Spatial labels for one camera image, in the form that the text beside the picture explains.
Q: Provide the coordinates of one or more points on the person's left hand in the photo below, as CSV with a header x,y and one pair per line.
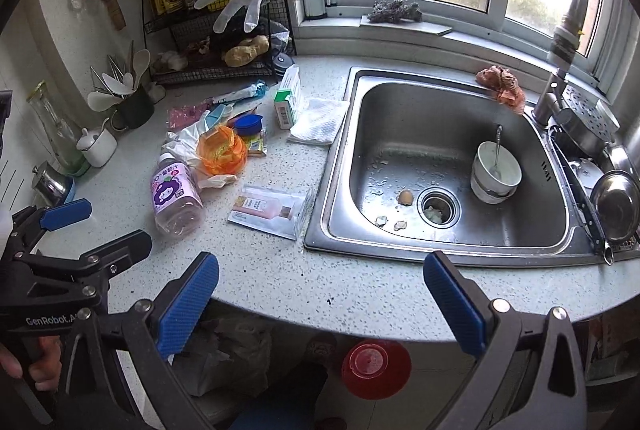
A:
x,y
45,372

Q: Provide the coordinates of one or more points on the white green medicine box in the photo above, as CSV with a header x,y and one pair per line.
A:
x,y
286,100

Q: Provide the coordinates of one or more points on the clear sachet with pink card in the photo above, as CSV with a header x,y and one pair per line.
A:
x,y
271,211

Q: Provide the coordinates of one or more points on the glass carafe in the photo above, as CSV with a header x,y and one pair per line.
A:
x,y
63,133

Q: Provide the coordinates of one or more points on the blue white plastic wrapper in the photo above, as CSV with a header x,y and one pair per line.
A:
x,y
255,90

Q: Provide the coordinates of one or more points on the small steel kettle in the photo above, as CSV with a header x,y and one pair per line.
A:
x,y
54,187

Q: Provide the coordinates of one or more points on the purple grape juice bottle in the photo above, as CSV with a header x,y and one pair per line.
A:
x,y
176,201

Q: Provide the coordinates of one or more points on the orange dish rag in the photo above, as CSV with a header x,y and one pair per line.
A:
x,y
504,86

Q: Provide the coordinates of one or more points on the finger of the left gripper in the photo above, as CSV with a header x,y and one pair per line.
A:
x,y
32,223
112,258

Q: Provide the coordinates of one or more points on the ginger root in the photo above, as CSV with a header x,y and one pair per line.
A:
x,y
246,52

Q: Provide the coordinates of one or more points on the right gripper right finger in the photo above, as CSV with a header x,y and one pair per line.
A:
x,y
527,372

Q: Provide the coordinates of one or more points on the red trash bin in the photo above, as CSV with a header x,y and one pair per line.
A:
x,y
376,369

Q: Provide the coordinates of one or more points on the stainless steel sink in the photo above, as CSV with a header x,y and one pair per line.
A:
x,y
421,133

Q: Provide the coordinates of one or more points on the metal spoon in bowl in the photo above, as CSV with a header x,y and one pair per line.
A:
x,y
494,169

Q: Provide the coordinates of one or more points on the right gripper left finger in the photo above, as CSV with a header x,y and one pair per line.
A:
x,y
94,391

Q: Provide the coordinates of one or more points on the black wire rack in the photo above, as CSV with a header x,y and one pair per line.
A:
x,y
194,52

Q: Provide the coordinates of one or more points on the blue round lid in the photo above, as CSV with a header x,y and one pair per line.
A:
x,y
248,125

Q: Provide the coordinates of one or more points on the black utensil cup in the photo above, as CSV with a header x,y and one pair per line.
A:
x,y
134,110

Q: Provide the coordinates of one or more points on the white plastic bag on floor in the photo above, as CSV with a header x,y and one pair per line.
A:
x,y
231,352

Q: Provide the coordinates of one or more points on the dark scrubber on windowsill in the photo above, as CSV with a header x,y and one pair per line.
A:
x,y
394,11

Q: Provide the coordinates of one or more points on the orange plastic bag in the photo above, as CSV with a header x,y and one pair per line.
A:
x,y
221,151

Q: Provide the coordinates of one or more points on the white ceramic bowl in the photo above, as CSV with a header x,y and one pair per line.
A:
x,y
484,186

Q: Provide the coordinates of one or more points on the kitchen faucet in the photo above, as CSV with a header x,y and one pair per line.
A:
x,y
563,48

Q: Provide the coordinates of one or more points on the white paper towel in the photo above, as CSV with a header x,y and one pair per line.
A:
x,y
318,122

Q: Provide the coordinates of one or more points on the small white sugar pot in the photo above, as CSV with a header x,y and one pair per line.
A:
x,y
97,145

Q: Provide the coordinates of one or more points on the steel pan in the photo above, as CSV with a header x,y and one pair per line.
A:
x,y
616,200

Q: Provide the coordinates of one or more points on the perforated steel strainer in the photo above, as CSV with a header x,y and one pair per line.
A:
x,y
591,125

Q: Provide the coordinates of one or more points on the yellow snack packet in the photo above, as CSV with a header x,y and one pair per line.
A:
x,y
256,144

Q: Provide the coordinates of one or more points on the eggshell in sink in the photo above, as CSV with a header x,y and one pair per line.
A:
x,y
405,197

